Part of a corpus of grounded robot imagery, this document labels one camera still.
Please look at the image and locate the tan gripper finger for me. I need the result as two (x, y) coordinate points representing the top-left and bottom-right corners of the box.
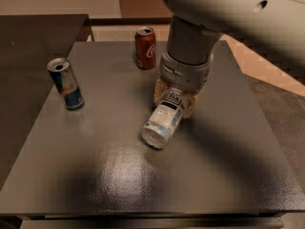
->
(153, 78), (169, 105)
(182, 92), (201, 118)

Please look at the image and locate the blue label plastic bottle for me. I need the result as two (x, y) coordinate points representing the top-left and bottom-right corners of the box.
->
(141, 88), (184, 149)

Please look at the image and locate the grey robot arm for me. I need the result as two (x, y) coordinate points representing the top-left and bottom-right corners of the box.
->
(153, 0), (305, 118)

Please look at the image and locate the red cola can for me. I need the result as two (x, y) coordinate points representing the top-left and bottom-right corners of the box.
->
(134, 27), (156, 70)

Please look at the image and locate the silver blue energy drink can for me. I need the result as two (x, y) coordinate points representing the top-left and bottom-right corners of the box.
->
(47, 58), (85, 111)

